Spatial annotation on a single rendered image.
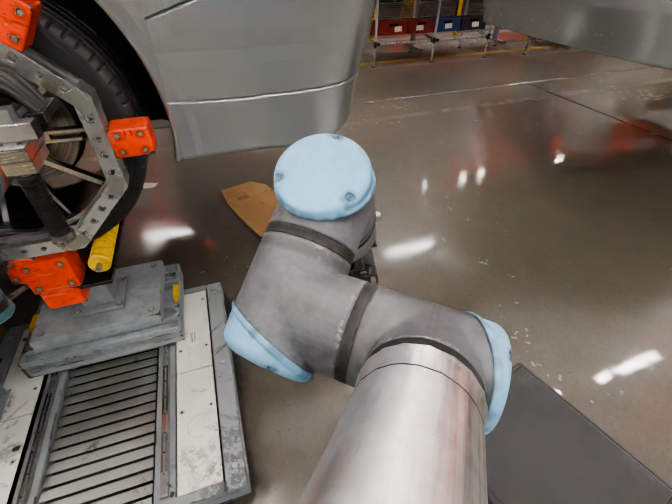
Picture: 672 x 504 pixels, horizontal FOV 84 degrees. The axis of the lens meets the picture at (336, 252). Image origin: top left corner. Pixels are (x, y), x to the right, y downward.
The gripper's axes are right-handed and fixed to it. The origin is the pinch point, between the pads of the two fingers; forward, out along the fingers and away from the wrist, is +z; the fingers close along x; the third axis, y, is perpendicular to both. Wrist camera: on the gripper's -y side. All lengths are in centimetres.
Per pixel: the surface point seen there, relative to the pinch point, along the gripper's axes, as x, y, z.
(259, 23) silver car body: -12, -63, 2
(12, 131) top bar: -53, -29, -18
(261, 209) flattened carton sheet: -51, -79, 129
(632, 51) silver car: 144, -100, 91
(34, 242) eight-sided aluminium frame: -80, -25, 15
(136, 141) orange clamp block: -45, -40, 5
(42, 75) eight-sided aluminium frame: -55, -47, -12
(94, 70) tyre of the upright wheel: -49, -54, -4
